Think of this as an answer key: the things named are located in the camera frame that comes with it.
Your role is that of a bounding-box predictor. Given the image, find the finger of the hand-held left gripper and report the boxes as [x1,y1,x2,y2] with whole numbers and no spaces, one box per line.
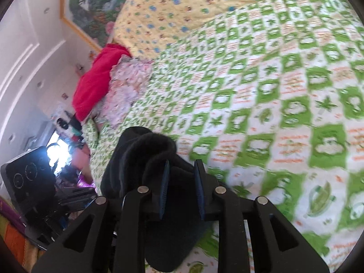
[58,187,98,206]

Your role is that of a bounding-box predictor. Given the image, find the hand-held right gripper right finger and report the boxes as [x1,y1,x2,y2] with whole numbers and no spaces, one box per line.
[194,159,330,273]

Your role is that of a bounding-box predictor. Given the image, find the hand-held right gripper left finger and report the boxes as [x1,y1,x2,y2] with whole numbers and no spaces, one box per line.
[32,159,171,273]

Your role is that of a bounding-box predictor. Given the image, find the black pants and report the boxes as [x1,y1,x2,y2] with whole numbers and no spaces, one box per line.
[100,126,225,273]

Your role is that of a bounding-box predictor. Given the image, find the purple cloth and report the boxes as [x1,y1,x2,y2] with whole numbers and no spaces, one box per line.
[0,196,25,228]

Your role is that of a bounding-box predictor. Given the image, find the orange striped cloth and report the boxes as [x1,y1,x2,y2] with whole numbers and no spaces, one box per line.
[0,210,46,265]

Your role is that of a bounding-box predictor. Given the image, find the green checked printed bedsheet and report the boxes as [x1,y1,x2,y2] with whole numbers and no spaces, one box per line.
[82,0,364,273]

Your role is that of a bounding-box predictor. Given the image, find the pink floral cloth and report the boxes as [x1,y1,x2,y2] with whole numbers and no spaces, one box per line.
[95,54,153,129]

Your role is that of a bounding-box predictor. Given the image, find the red cloth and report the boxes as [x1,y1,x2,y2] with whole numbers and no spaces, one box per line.
[72,43,132,122]

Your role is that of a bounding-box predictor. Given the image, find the yellow printed quilt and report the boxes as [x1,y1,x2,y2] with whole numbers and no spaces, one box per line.
[113,0,327,61]

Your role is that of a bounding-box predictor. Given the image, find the framed landscape painting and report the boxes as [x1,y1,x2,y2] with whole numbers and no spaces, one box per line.
[61,0,143,52]

